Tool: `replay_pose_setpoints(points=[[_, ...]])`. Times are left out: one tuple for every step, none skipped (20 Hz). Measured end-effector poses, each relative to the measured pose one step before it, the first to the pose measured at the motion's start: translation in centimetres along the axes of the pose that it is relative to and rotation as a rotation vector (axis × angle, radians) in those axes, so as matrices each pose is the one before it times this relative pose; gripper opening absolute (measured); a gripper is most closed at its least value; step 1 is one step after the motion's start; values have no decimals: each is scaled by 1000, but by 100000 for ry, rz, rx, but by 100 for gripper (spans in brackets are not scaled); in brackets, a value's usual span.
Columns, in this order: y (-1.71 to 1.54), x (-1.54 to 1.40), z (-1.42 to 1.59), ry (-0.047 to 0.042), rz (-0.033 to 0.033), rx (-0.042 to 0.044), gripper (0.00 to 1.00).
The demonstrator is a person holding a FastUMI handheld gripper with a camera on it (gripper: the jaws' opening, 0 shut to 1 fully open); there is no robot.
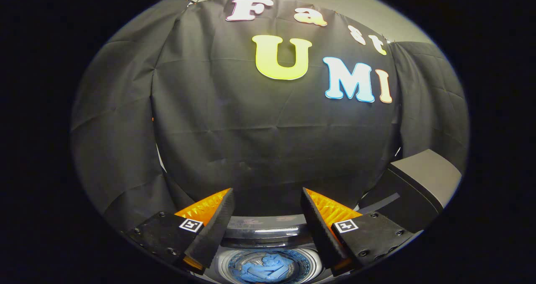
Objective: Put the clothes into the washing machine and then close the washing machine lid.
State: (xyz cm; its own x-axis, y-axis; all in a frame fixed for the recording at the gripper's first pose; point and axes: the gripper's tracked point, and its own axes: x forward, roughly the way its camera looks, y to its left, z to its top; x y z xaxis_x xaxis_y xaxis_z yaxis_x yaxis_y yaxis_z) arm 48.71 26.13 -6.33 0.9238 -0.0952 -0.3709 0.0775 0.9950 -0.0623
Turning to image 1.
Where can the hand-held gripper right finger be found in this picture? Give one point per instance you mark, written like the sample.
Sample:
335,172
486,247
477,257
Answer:
319,229

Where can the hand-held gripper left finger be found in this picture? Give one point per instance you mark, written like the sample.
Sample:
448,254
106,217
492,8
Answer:
215,227

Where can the grey washing machine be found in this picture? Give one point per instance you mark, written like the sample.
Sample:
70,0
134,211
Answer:
224,262

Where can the light blue polo shirt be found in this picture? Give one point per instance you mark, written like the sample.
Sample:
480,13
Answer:
264,269

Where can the black backdrop cloth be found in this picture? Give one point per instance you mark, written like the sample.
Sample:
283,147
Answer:
234,129

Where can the grey cabinet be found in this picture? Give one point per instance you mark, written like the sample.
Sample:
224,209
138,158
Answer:
423,179

